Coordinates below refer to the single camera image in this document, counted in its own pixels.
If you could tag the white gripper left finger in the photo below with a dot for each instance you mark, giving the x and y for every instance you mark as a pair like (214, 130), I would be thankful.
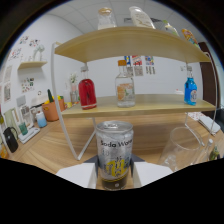
(81, 175)

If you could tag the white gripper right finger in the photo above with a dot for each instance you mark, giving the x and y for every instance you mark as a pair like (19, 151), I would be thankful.
(150, 173)

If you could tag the soda water can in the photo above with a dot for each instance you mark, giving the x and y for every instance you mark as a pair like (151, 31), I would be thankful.
(114, 153)

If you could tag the light blue cup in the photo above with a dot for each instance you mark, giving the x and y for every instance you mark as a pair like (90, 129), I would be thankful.
(41, 120)

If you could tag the green cup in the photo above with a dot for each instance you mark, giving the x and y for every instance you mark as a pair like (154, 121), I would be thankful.
(23, 129)

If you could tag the clear glass with ice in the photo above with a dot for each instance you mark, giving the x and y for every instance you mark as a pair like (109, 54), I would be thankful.
(180, 150)

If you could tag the white tray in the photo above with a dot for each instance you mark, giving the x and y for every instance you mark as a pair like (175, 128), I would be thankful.
(30, 136)

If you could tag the orange plant pot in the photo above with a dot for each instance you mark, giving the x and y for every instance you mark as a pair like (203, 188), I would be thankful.
(51, 110)

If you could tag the orange patterned paper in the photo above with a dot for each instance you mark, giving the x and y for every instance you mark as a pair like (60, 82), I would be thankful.
(194, 115)

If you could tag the black handbag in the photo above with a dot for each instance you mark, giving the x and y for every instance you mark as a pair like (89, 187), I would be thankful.
(10, 140)

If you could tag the red liquid bottle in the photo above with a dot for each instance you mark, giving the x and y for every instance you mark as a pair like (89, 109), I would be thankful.
(87, 93)

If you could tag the green cactus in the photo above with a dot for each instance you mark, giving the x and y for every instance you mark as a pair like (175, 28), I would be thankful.
(50, 96)

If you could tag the small potted plant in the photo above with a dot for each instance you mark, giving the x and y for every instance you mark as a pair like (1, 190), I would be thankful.
(74, 90)

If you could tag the clear bottle orange cap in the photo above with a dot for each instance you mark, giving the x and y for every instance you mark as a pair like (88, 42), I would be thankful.
(125, 90)

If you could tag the blue liquid bottle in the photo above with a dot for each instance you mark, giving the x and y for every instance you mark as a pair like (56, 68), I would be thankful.
(190, 90)

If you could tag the brown door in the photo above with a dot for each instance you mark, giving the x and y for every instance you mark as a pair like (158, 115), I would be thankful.
(209, 73)

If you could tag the white figurine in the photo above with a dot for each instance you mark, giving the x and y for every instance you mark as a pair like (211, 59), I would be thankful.
(39, 51)

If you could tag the two-tier wooden shelf rack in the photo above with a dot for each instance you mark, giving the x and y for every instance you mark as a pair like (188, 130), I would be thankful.
(130, 43)

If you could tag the yellow snack bag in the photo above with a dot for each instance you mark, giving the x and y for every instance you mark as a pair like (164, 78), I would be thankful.
(190, 36)

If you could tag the green cap clear bottle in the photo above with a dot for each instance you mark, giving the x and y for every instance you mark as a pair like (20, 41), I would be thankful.
(170, 29)

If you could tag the multicolour wall poster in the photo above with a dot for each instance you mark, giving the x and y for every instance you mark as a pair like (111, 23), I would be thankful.
(149, 64)

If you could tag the red wall poster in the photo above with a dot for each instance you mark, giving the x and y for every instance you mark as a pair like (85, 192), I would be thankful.
(137, 65)

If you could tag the blue wall poster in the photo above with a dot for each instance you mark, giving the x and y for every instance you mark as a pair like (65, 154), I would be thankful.
(127, 61)

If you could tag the wooden wall shelf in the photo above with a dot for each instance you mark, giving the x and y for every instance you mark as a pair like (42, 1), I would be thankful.
(31, 64)

